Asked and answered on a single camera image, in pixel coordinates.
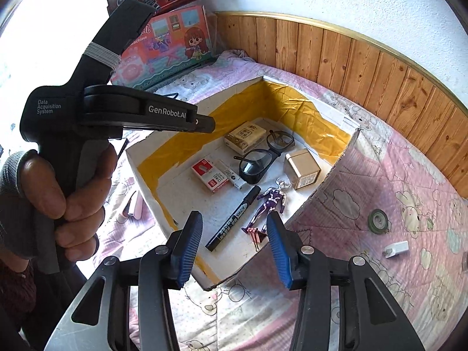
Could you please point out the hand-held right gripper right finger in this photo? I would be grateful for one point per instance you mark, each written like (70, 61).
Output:
(279, 256)

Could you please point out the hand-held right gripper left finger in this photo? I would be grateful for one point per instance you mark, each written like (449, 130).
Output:
(190, 252)

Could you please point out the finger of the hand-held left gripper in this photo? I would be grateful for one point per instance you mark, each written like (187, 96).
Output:
(205, 124)

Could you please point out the cream carton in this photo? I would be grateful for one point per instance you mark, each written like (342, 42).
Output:
(243, 135)

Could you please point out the white box with yellow tape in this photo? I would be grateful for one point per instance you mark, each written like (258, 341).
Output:
(234, 256)

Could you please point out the black marker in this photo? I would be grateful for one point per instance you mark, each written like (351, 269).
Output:
(228, 226)

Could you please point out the red staples box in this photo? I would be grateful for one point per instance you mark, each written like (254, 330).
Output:
(206, 172)

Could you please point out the silver purple toy figure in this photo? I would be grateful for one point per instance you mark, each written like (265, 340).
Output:
(270, 204)

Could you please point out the black glasses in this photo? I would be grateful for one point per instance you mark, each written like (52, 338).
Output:
(252, 170)

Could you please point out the small white printed box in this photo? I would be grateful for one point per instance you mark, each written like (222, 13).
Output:
(237, 182)

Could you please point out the gold tin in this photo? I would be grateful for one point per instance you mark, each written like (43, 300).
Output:
(299, 168)

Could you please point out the person's left hand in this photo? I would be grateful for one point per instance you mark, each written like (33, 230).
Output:
(84, 204)

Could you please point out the pink toy box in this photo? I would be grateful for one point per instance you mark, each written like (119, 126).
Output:
(175, 44)

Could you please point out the dark green tape roll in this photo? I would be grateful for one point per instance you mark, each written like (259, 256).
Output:
(371, 223)

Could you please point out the white plug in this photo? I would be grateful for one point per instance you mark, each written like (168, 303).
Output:
(396, 248)

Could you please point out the pink printed blanket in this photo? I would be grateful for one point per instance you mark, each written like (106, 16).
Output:
(402, 175)

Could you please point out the person's torso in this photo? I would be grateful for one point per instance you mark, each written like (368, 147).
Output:
(14, 289)

